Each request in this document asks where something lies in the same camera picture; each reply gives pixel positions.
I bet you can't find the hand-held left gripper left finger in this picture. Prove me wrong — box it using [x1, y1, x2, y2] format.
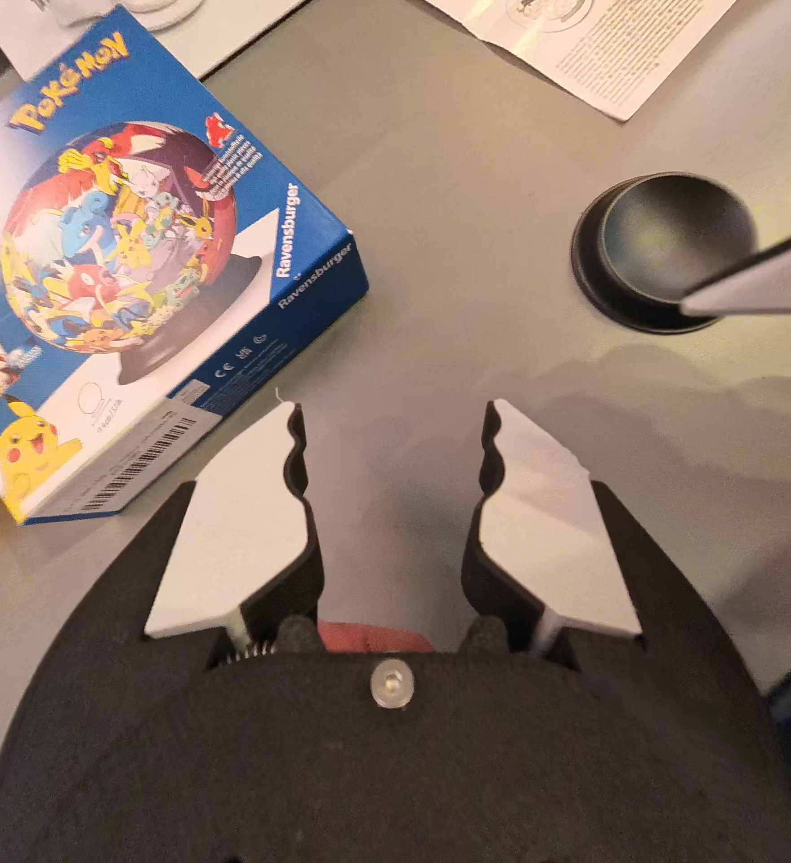
[143, 402, 325, 649]

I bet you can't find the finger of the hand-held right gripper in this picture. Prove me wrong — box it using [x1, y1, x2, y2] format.
[677, 216, 791, 319]

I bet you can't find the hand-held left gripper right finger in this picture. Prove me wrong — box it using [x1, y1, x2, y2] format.
[461, 398, 643, 654]

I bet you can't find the black round ball stand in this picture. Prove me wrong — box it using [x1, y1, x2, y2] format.
[571, 172, 760, 334]

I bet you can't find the blue puzzle box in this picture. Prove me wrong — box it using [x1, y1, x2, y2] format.
[0, 5, 371, 525]

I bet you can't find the person's left hand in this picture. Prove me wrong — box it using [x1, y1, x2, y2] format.
[316, 620, 435, 654]

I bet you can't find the white instruction leaflet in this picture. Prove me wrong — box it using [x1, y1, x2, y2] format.
[424, 0, 737, 122]

